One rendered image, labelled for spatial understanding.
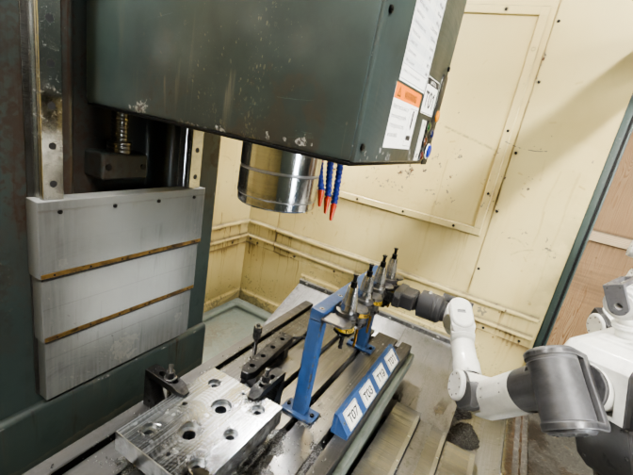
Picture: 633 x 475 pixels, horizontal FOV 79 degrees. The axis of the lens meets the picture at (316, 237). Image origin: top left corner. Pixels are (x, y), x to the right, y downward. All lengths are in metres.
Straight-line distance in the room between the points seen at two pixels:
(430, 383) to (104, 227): 1.30
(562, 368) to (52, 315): 1.09
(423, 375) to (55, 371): 1.27
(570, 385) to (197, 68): 0.87
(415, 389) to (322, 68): 1.34
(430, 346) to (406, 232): 0.51
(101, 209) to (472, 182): 1.30
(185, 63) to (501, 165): 1.22
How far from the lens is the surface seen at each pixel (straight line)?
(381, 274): 1.18
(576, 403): 0.87
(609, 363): 0.96
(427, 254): 1.74
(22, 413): 1.26
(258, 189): 0.72
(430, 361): 1.77
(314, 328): 1.01
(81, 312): 1.14
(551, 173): 1.65
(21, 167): 1.01
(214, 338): 2.00
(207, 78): 0.74
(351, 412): 1.16
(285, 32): 0.65
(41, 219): 1.00
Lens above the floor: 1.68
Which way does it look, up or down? 17 degrees down
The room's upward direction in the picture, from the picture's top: 11 degrees clockwise
